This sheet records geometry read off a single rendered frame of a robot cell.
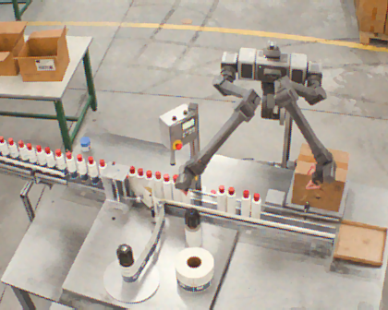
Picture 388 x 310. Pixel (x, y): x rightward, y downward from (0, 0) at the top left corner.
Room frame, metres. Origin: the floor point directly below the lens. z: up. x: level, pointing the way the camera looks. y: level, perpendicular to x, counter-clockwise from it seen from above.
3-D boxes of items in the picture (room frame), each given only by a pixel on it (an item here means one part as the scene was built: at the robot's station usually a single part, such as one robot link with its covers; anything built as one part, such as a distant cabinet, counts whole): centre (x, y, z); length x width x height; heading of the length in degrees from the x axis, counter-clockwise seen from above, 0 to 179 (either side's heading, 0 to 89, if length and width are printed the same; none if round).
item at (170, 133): (2.41, 0.07, 1.38); 0.17 x 0.10 x 0.19; 125
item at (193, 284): (1.80, 0.03, 0.95); 0.20 x 0.20 x 0.14
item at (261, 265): (2.07, -0.05, 0.82); 2.10 x 1.31 x 0.02; 70
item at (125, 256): (1.79, 0.37, 1.04); 0.09 x 0.09 x 0.29
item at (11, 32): (3.95, 1.52, 0.96); 0.53 x 0.45 x 0.37; 169
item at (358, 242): (1.96, -0.94, 0.85); 0.30 x 0.26 x 0.04; 70
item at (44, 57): (3.82, 1.13, 0.97); 0.51 x 0.39 x 0.37; 173
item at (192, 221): (2.01, 0.02, 1.03); 0.09 x 0.09 x 0.30
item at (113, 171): (2.35, 0.43, 1.14); 0.14 x 0.11 x 0.01; 70
